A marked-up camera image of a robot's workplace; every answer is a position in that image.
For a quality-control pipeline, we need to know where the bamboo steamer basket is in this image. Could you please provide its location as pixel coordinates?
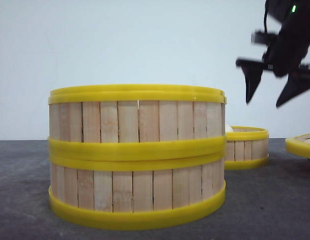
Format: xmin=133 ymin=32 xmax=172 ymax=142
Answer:
xmin=49 ymin=84 xmax=226 ymax=163
xmin=225 ymin=125 xmax=269 ymax=171
xmin=49 ymin=158 xmax=226 ymax=231

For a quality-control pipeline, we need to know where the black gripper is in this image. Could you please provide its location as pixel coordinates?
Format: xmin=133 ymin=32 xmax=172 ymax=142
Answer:
xmin=235 ymin=9 xmax=310 ymax=108

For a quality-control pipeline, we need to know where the woven bamboo steamer lid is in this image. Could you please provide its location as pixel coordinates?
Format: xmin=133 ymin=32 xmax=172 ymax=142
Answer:
xmin=285 ymin=133 xmax=310 ymax=159

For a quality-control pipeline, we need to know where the large white bun right basket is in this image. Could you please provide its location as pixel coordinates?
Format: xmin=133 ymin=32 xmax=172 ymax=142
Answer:
xmin=225 ymin=124 xmax=234 ymax=133

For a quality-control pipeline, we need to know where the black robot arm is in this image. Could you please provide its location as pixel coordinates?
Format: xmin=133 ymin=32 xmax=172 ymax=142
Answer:
xmin=235 ymin=0 xmax=310 ymax=107

